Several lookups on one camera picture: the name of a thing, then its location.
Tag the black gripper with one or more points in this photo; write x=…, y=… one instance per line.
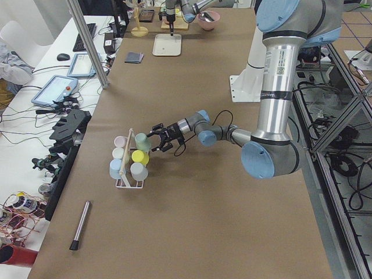
x=171, y=19
x=174, y=129

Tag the black metal rod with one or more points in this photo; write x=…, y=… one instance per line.
x=76, y=240

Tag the aluminium frame post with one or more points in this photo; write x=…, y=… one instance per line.
x=82, y=28

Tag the pink bowl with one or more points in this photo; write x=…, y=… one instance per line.
x=209, y=25

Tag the white wire cup rack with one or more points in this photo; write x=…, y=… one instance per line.
x=127, y=181

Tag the wooden mug tree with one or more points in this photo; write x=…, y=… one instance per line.
x=138, y=30

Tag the green cup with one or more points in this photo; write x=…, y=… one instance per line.
x=142, y=142

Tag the blue teach pendant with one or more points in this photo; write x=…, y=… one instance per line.
x=55, y=90
x=81, y=66

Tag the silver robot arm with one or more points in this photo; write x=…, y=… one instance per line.
x=287, y=26
x=189, y=10

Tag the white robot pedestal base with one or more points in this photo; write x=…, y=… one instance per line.
x=247, y=86

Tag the grey cup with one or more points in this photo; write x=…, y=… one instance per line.
x=138, y=171

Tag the cream cup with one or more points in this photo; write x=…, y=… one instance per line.
x=118, y=153

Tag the wooden cutting board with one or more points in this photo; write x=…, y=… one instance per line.
x=179, y=23

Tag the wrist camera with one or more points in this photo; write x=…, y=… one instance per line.
x=181, y=140

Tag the cream rabbit tray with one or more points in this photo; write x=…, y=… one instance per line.
x=167, y=45

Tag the grey folded cloth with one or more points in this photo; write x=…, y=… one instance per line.
x=134, y=57

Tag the yellow cup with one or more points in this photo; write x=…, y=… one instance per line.
x=139, y=156

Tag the black computer mouse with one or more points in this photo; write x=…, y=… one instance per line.
x=63, y=57

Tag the blue cup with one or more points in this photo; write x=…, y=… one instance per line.
x=114, y=169

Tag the pink cup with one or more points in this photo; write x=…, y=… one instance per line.
x=120, y=141

